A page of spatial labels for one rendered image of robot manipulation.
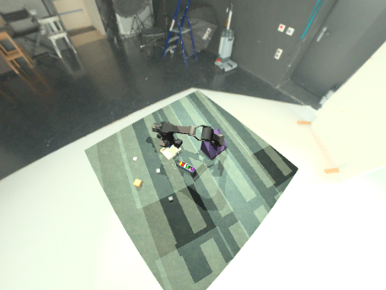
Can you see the cream shallow square tray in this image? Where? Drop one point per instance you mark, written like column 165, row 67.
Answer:
column 168, row 153

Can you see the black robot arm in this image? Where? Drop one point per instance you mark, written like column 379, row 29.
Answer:
column 167, row 129

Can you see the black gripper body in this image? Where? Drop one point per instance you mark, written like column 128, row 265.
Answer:
column 171, row 138

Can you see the tan rectangular block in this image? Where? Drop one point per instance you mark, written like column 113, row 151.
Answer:
column 138, row 183

